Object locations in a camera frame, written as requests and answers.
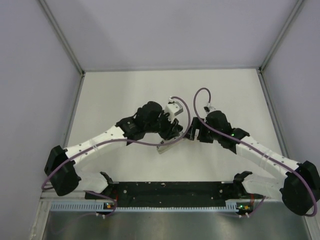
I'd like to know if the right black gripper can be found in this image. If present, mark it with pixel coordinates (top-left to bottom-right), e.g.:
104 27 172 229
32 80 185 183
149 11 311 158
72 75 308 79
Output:
184 117 221 144

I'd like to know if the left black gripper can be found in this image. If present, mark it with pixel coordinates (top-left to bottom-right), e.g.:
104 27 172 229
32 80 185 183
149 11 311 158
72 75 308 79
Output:
145 110 180 141

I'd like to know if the grey stapler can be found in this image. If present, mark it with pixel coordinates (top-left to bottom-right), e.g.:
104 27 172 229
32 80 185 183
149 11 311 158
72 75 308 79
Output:
156 132 186 154

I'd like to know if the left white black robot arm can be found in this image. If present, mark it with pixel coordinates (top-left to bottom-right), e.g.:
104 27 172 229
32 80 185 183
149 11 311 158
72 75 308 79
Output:
44 99 184 199

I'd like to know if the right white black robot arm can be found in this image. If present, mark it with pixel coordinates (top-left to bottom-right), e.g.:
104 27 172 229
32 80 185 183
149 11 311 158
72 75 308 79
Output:
186 110 320 217

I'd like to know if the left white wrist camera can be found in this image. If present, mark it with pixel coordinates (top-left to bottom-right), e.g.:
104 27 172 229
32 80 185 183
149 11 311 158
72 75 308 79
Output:
164 98 184 123

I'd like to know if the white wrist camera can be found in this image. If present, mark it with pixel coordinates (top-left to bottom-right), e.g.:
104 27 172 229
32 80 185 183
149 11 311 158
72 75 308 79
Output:
203 102 217 115
164 98 184 123

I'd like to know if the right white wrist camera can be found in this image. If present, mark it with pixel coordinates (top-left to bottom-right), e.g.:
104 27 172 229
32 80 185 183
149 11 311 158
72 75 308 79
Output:
203 102 217 115

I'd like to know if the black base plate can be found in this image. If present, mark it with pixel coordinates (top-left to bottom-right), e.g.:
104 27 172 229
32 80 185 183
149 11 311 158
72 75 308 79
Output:
101 181 252 207

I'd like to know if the grey slotted cable duct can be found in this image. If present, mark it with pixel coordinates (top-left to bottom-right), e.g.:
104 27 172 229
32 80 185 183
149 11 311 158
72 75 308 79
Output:
50 201 239 213

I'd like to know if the right aluminium frame post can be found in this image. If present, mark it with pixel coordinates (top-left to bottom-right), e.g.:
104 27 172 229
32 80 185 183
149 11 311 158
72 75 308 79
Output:
258 0 307 74

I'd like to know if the aluminium frame post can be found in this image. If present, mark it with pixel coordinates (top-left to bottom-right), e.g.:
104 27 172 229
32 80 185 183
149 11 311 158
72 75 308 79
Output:
258 0 307 74
36 0 85 76

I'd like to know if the left aluminium frame post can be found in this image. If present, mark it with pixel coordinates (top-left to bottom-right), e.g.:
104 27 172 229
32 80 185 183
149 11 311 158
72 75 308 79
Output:
36 0 85 76

